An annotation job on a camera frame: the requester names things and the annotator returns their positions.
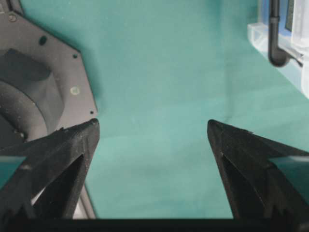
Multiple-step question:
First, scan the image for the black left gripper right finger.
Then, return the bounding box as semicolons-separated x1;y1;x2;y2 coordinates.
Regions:
207;119;309;220

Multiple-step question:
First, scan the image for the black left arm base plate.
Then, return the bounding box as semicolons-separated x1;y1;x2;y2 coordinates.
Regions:
0;0;98;147

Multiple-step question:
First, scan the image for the black cable on case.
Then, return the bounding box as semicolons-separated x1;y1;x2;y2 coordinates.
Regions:
267;0;302;68

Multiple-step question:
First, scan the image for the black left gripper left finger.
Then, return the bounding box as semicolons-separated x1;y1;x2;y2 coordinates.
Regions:
0;118;100;219

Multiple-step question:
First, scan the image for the clear plastic storage case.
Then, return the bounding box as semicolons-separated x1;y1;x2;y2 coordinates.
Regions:
247;0;309;97

